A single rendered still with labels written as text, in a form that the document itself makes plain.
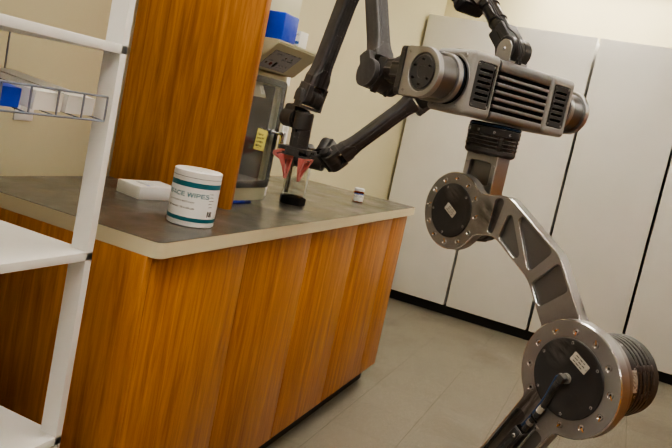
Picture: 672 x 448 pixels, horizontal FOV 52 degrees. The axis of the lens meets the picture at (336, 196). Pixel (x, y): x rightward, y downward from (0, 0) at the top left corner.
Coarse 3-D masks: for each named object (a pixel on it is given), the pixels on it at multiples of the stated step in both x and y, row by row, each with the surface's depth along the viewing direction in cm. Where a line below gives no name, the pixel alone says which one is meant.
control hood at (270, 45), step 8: (264, 40) 226; (272, 40) 225; (280, 40) 224; (264, 48) 226; (272, 48) 226; (280, 48) 229; (288, 48) 232; (296, 48) 236; (264, 56) 228; (296, 56) 241; (304, 56) 245; (312, 56) 249; (296, 64) 248; (304, 64) 251; (280, 72) 247; (288, 72) 250; (296, 72) 254
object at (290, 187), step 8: (296, 168) 264; (288, 176) 265; (296, 176) 264; (304, 176) 265; (288, 184) 265; (296, 184) 264; (304, 184) 266; (288, 192) 265; (296, 192) 265; (304, 192) 267
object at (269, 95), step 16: (256, 80) 237; (272, 80) 247; (256, 96) 239; (272, 96) 249; (256, 112) 242; (272, 112) 252; (256, 128) 244; (272, 128) 255; (272, 144) 258; (256, 160) 250; (272, 160) 261; (240, 176) 242; (256, 176) 252
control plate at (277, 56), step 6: (270, 54) 229; (276, 54) 231; (282, 54) 233; (288, 54) 236; (264, 60) 230; (270, 60) 233; (276, 60) 235; (282, 60) 238; (288, 60) 241; (294, 60) 243; (264, 66) 235; (270, 66) 237; (276, 66) 240; (288, 66) 245; (282, 72) 247
